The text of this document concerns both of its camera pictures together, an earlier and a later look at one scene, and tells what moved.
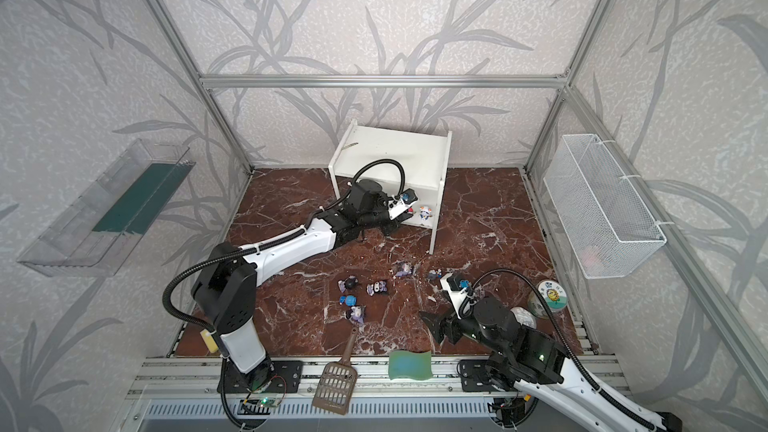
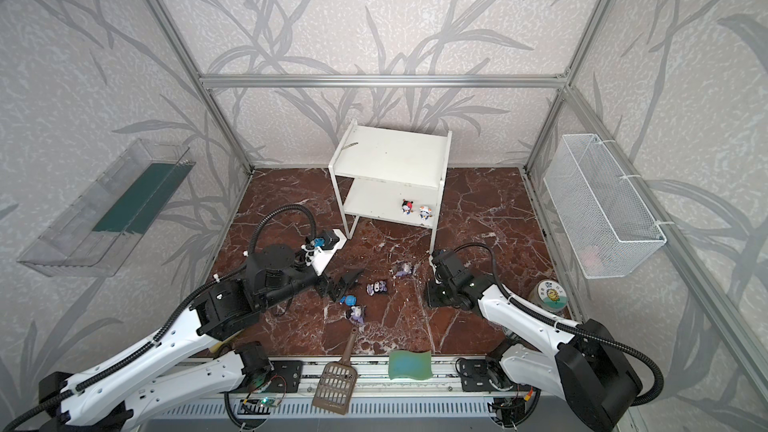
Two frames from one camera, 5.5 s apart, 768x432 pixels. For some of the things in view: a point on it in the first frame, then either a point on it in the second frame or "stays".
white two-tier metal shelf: [424, 158] stays
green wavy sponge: [410, 365] stays
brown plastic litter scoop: [336, 385] stays
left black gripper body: [387, 215] → [330, 285]
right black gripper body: [452, 326] → [437, 296]
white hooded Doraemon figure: [425, 213] stays
